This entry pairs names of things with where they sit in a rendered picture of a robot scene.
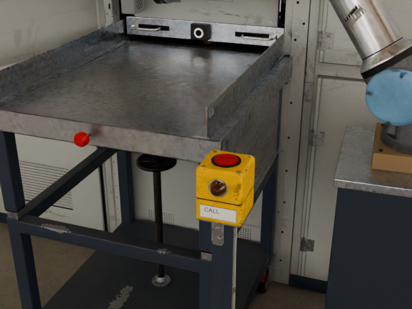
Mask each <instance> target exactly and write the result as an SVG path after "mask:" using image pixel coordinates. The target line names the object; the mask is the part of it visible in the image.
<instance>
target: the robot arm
mask: <svg viewBox="0 0 412 309"><path fill-rule="evenodd" d="M329 1H330V3H331V4H332V7H333V8H334V10H335V12H336V14H337V16H338V17H339V19H340V21H341V23H342V25H343V27H344V28H345V30H346V32H347V33H348V35H349V38H350V39H351V41H352V43H353V45H354V46H355V48H356V50H357V52H358V54H359V56H360V57H361V59H362V66H361V69H360V74H361V76H362V78H363V79H364V81H365V83H366V84H367V87H366V93H365V101H366V104H367V107H368V109H369V110H370V111H371V113H372V114H373V115H374V116H375V117H376V118H377V119H379V120H380V121H382V122H383V123H384V125H383V127H382V130H381V141H382V143H384V144H385V146H387V147H389V148H390V149H392V150H395V151H398V152H400V153H405V154H408V155H412V39H409V40H407V39H404V38H403V37H402V35H401V33H400V31H399V30H398V28H397V26H396V24H395V23H394V21H393V19H392V17H391V15H390V13H389V12H388V10H387V8H386V6H385V5H384V2H383V0H329ZM154 2H155V3H157V4H170V3H173V2H182V0H154Z"/></svg>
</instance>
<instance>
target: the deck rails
mask: <svg viewBox="0 0 412 309"><path fill-rule="evenodd" d="M283 37H284V34H282V35H281V36H280V37H279V38H278V39H277V40H276V41H275V42H274V43H273V44H272V45H271V46H270V47H269V48H268V49H267V50H266V51H265V52H264V53H263V54H262V55H261V56H259V57H258V58H257V59H256V60H255V61H254V62H253V63H252V64H251V65H250V66H249V67H248V68H247V69H245V70H244V71H243V72H242V73H241V74H240V75H239V76H238V77H237V78H236V79H235V80H234V81H233V82H232V83H231V84H230V85H229V86H228V87H227V88H226V89H225V90H224V91H223V92H222V93H221V94H220V95H219V96H217V97H216V98H215V99H214V100H213V101H212V102H211V103H210V104H209V105H208V106H207V107H206V121H205V122H204V123H203V124H202V125H201V126H200V127H199V128H198V129H197V130H196V132H195V133H194V134H193V135H192V136H191V137H195V138H200V139H208V140H210V139H211V138H212V137H213V135H214V134H215V133H216V132H217V131H218V129H219V128H220V127H221V126H222V125H223V124H224V123H225V122H226V121H227V120H228V119H229V117H230V116H231V115H232V114H233V113H234V112H235V111H236V110H237V109H238V108H239V107H240V105H241V104H242V103H243V102H244V101H245V99H246V98H247V97H248V96H249V95H250V94H251V93H252V92H253V91H254V90H255V88H256V87H257V86H258V85H259V84H260V83H261V82H262V81H263V79H265V77H266V76H267V75H268V74H269V73H270V72H271V70H272V69H273V68H274V67H275V66H276V65H277V64H278V63H279V62H280V61H281V59H282V58H283V57H284V55H283ZM127 43H129V41H123V40H121V36H120V21H117V22H115V23H112V24H111V25H108V26H105V27H103V28H101V29H98V30H96V31H93V32H91V33H88V34H86V35H84V36H81V37H79V38H76V39H74V40H72V41H69V42H66V43H65V44H62V45H59V46H57V47H55V48H52V49H50V50H47V51H45V52H43V53H40V54H38V55H36V56H33V57H31V58H28V59H26V60H23V61H21V62H19V63H16V64H14V65H11V66H9V67H7V68H4V69H1V70H0V107H1V106H3V105H5V104H7V103H9V102H11V101H13V100H15V99H17V98H19V97H21V96H23V95H25V94H27V93H29V92H31V91H33V90H35V89H37V88H39V87H41V86H43V85H45V84H47V83H49V82H51V81H53V80H55V79H57V78H59V77H61V76H63V75H65V74H67V73H69V72H71V71H73V70H75V69H77V68H79V67H81V66H83V65H85V64H87V63H89V62H91V61H93V60H95V59H97V58H99V57H101V56H103V55H105V54H107V53H109V52H111V51H113V50H115V49H117V48H119V47H121V46H123V45H125V44H127ZM211 109H213V111H212V114H211V115H210V116H209V111H211Z"/></svg>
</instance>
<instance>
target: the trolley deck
mask: <svg viewBox="0 0 412 309"><path fill-rule="evenodd" d="M259 56H261V55H257V54H250V53H237V52H229V51H217V50H204V49H196V48H184V47H171V46H163V45H151V44H138V43H130V42H129V43H127V44H125V45H123V46H121V47H119V48H117V49H115V50H113V51H111V52H109V53H107V54H105V55H103V56H101V57H99V58H97V59H95V60H93V61H91V62H89V63H87V64H85V65H83V66H81V67H79V68H77V69H75V70H73V71H71V72H69V73H67V74H65V75H63V76H61V77H59V78H57V79H55V80H53V81H51V82H49V83H47V84H45V85H43V86H41V87H39V88H37V89H35V90H33V91H31V92H29V93H27V94H25V95H23V96H21V97H19V98H17V99H15V100H13V101H11V102H9V103H7V104H5V105H3V106H1V107H0V131H2V132H10V133H14V134H21V135H29V136H33V137H41V138H45V139H53V140H60V141H65V142H72V143H74V135H76V134H77V133H78V132H81V131H82V132H85V133H87V132H90V133H91V135H90V136H89V138H90V141H89V143H88V144H87V145H91V146H95V147H103V148H110V149H115V150H122V151H130V152H134V153H141V154H146V155H153V156H160V157H165V158H172V159H180V160H184V161H191V162H199V163H201V162H202V161H203V160H204V159H205V158H206V157H207V155H208V154H209V153H210V152H211V151H212V150H218V151H226V152H231V153H232V152H233V151H234V150H235V149H236V147H237V146H238V144H239V143H240V142H241V141H242V139H243V138H244V136H246V134H247V133H248V131H249V130H250V129H251V128H252V126H253V125H254V123H255V122H256V121H257V120H258V118H259V117H260V116H261V115H262V113H263V112H264V110H265V109H266V108H267V107H268V105H269V104H270V103H271V101H272V100H273V98H274V97H275V96H276V95H277V94H278V92H279V91H280V89H281V88H282V87H283V86H284V84H285V83H286V82H287V81H288V79H289V78H290V76H291V75H292V57H291V58H290V57H283V58H282V59H281V61H280V62H279V63H278V64H277V65H276V66H275V67H274V68H273V69H272V70H271V72H270V73H269V74H268V75H267V76H266V77H265V79H263V81H262V82H261V83H260V84H259V85H258V86H257V87H256V88H255V90H254V91H253V92H252V93H251V94H250V95H249V96H248V97H247V98H246V99H245V101H244V102H243V103H242V104H241V105H240V107H239V108H238V109H237V110H236V111H235V112H234V113H233V114H232V115H231V116H230V117H229V119H228V120H227V121H226V122H225V123H224V124H223V125H222V126H221V127H220V128H219V129H218V131H217V132H216V133H215V134H214V135H213V137H212V138H211V139H210V140H208V139H200V138H195V137H191V136H192V135H193V134H194V133H195V132H196V130H197V129H198V128H199V127H200V126H201V125H202V124H203V123H204V122H205V121H206V107H207V106H208V105H209V104H210V103H211V102H212V101H213V100H214V99H215V98H216V97H217V96H219V95H220V94H221V93H222V92H223V91H224V90H225V89H226V88H227V87H228V86H229V85H230V84H231V83H232V82H233V81H234V80H235V79H236V78H237V77H238V76H239V75H240V74H241V73H242V72H243V71H244V70H245V69H247V68H248V67H249V66H250V65H251V64H252V63H253V62H254V61H255V60H256V59H257V58H258V57H259Z"/></svg>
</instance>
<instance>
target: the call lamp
mask: <svg viewBox="0 0 412 309"><path fill-rule="evenodd" d="M208 190H209V191H210V193H211V194H212V195H213V196H215V197H224V196H225V195H226V194H227V192H228V186H227V184H226V183H225V182H224V181H223V180H221V179H219V178H215V179H212V180H211V181H210V182H209V184H208Z"/></svg>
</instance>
